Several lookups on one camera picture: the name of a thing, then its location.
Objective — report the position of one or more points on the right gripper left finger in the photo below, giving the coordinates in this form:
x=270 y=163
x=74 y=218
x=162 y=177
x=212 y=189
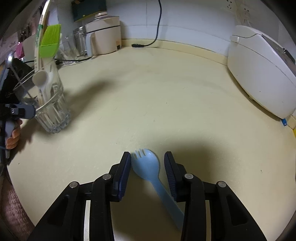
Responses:
x=106 y=189

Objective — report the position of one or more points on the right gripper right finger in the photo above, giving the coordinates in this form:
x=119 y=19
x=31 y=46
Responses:
x=186 y=187

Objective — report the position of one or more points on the clear drinking glass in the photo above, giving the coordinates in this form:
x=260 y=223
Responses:
x=53 y=116

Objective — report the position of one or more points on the small white ceramic spoon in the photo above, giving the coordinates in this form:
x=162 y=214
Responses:
x=42 y=81

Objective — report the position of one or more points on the disposable chopsticks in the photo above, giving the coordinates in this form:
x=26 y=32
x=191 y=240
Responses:
x=42 y=25

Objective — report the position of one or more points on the green silicone brush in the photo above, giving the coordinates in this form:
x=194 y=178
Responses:
x=48 y=48

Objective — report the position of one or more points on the long metal spoon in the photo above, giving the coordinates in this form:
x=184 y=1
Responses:
x=16 y=71

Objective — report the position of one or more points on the left hand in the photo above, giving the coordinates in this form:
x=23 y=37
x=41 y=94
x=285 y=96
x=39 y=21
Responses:
x=13 y=140

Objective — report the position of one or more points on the clear glass jar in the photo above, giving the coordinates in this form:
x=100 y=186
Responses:
x=75 y=44

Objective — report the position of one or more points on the left white knit sleeve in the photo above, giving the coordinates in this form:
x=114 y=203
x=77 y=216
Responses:
x=12 y=212

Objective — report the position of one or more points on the beige electric kettle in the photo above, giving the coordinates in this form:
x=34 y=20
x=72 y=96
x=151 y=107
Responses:
x=103 y=35

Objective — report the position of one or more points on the dark green knife holder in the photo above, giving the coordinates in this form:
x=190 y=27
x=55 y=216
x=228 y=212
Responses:
x=84 y=8

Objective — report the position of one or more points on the white rice cooker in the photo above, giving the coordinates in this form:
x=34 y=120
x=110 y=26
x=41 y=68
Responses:
x=264 y=69

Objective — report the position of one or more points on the white wall socket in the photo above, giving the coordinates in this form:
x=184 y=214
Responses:
x=238 y=7

